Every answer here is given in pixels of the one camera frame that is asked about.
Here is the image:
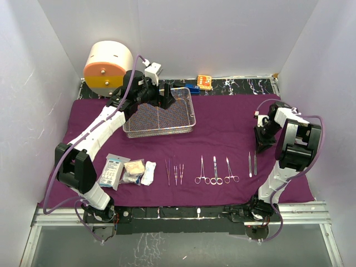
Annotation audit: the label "beige bandage roll packet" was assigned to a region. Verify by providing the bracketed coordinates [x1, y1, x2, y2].
[124, 160, 145, 175]

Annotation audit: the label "blue black stapler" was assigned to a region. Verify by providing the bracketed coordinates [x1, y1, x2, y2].
[175, 81, 201, 95]

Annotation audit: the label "orange small box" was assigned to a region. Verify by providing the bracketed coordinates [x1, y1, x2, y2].
[196, 75, 212, 91]

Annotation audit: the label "wide metal tweezers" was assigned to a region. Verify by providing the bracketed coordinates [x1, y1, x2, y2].
[174, 165, 178, 186]

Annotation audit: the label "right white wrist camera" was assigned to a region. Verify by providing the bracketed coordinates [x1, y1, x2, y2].
[254, 111, 269, 127]

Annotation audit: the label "round white drawer box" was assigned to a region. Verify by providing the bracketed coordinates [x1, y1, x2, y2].
[83, 41, 134, 97]

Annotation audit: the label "white gauze packet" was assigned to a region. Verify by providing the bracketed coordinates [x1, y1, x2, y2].
[98, 154, 130, 191]

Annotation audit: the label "metal scalpel handle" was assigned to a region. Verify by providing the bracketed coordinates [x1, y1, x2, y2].
[248, 152, 253, 178]
[254, 151, 258, 176]

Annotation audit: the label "wire mesh metal tray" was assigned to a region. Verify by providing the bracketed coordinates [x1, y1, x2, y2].
[122, 87, 196, 138]

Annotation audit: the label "metal surgical scissors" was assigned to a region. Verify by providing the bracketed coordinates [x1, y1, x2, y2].
[210, 156, 223, 185]

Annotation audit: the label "purple cloth wrap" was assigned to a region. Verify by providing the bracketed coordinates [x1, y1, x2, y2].
[37, 93, 315, 208]

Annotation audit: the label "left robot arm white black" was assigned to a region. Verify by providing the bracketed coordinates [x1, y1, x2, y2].
[53, 63, 175, 222]

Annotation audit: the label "metal forceps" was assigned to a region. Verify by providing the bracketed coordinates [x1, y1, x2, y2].
[194, 155, 211, 185]
[224, 157, 240, 184]

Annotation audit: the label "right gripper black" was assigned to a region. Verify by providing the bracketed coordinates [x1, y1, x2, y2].
[253, 121, 282, 153]

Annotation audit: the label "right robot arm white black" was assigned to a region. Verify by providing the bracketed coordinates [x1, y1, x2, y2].
[248, 99, 323, 221]

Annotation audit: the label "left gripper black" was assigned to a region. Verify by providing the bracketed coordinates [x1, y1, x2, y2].
[136, 76, 175, 110]

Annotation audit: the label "small blue white packet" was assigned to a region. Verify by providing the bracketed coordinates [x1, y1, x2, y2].
[119, 171, 144, 185]

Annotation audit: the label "black base frame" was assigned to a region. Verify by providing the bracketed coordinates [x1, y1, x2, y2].
[81, 204, 280, 236]

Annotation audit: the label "thin metal tweezers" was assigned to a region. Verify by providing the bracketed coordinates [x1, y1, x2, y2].
[165, 159, 170, 186]

